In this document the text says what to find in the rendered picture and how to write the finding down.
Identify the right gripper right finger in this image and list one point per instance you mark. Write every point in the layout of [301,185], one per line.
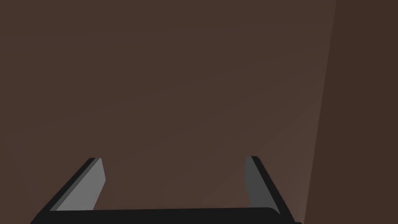
[260,186]

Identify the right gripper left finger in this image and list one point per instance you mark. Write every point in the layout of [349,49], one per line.
[83,189]

